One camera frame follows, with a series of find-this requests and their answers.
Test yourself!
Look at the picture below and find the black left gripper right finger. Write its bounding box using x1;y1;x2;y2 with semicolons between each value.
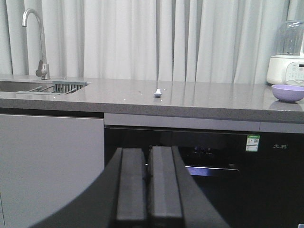
148;146;229;228

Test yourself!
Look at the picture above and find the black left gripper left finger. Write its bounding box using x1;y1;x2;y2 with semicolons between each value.
34;148;148;228

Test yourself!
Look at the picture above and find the light blue spoon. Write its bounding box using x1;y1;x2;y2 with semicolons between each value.
154;89;162;98

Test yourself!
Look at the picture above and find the purple plastic bowl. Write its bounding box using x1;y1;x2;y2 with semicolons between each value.
271;85;304;102

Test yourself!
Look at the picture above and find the grey cabinet door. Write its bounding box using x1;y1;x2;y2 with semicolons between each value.
0;114;104;228

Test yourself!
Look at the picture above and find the black built-in dishwasher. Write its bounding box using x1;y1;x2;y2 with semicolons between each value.
104;125;304;228

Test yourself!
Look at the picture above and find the green energy label sticker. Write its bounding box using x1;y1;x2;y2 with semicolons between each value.
246;135;260;152

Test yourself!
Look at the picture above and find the grey sink drain rack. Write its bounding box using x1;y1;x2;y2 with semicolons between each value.
16;81;88;95

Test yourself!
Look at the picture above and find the chrome kitchen faucet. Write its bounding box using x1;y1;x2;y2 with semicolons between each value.
21;8;51;80

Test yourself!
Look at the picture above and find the stainless steel sink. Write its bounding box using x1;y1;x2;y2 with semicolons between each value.
0;80;53;93

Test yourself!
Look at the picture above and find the white curtain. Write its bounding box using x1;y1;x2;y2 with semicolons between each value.
0;0;304;84

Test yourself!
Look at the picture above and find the white blender base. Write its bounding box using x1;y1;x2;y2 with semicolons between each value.
266;56;304;86

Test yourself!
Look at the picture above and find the clear blender jar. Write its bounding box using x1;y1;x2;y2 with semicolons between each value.
275;20;304;58

